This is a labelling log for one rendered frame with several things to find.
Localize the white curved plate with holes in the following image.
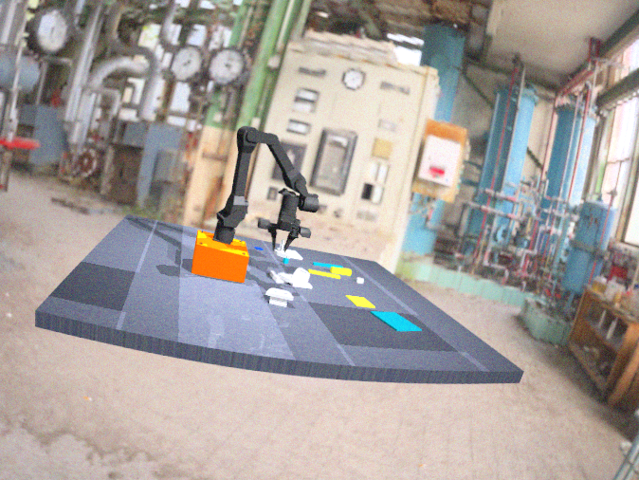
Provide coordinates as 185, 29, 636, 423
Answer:
270, 271, 287, 284

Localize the white housing plate with two round holes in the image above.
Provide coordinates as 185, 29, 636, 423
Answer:
265, 288, 293, 301

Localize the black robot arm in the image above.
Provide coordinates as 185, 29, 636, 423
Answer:
212, 126, 320, 245

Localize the cyan rectangular block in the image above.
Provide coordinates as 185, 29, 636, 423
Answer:
371, 311, 422, 331

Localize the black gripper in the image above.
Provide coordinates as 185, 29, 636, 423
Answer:
258, 207, 311, 252

